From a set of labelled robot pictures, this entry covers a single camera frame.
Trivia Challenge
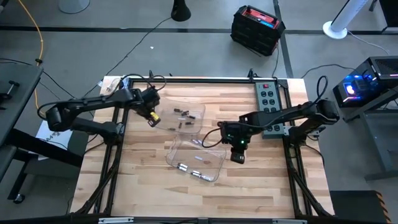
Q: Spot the gray side table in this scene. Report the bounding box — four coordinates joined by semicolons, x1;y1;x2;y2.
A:
0;63;44;183

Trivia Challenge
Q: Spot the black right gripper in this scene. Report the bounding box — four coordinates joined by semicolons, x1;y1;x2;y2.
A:
218;121;251;165

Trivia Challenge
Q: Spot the gray power strip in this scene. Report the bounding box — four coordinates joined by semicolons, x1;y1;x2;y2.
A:
254;81;286;139

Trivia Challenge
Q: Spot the white cable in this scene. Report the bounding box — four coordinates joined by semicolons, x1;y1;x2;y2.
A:
99;77;131;95

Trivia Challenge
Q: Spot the black stand base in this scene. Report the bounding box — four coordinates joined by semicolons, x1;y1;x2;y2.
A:
170;0;192;22

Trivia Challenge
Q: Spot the gray round stand base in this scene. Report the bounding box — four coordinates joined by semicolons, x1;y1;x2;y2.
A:
58;0;91;14

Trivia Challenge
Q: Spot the gray desk stand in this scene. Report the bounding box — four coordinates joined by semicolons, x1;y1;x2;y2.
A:
341;90;398;182

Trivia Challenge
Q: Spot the white paper sheet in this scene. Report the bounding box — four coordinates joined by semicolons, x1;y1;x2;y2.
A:
35;119;74;161

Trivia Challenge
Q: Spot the clear plastic bin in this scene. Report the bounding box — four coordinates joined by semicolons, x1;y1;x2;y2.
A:
154;99;206;135
165;134;227;183

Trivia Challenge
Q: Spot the black computer with blue light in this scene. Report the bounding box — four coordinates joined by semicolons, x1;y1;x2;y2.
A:
332;55;398;109

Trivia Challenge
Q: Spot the silver aluminium bracket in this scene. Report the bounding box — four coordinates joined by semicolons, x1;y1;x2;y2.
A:
98;217;134;224
272;218;308;224

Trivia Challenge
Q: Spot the black clamp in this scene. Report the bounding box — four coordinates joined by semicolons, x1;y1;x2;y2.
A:
0;80;21;105

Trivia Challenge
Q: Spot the black mat with hazard stripes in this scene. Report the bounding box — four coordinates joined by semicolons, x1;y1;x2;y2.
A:
329;190;390;224

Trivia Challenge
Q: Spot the yellow cable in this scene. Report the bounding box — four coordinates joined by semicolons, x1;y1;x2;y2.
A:
17;0;52;118

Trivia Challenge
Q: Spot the black floor cable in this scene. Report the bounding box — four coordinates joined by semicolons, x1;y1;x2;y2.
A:
83;17;172;97

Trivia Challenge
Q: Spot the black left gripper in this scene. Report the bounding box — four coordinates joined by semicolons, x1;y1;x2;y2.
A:
134;88;162;128

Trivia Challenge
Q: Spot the white tower fan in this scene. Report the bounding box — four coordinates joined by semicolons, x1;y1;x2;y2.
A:
322;0;371;40

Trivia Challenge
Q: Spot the red black toolbox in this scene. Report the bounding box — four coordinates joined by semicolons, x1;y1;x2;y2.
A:
230;4;286;57

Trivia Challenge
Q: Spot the black aluminium table frame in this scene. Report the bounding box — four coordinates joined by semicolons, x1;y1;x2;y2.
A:
70;76;333;224

